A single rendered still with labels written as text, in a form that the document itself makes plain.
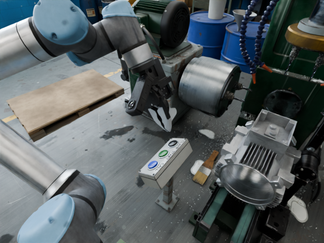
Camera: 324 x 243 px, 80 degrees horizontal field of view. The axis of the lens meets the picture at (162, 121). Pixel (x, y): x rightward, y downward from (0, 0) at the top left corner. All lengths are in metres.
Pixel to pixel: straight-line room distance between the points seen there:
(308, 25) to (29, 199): 1.13
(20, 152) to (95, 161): 0.40
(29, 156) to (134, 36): 0.41
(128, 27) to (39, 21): 0.20
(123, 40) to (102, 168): 0.58
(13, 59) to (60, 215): 0.31
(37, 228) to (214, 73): 0.73
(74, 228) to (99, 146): 0.58
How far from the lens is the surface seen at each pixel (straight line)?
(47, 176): 0.60
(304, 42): 0.74
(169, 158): 0.55
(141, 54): 0.51
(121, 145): 0.98
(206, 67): 0.86
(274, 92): 0.97
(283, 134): 0.67
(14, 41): 0.44
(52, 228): 0.46
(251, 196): 0.70
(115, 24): 0.52
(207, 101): 0.83
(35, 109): 2.66
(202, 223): 0.64
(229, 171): 0.70
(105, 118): 1.15
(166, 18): 0.87
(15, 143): 0.62
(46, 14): 0.40
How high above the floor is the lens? 1.52
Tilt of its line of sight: 42 degrees down
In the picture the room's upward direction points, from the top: straight up
